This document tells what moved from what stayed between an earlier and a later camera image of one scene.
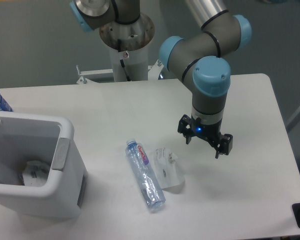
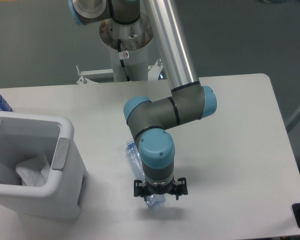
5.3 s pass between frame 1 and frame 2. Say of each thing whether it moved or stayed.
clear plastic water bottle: stayed
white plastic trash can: stayed
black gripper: moved
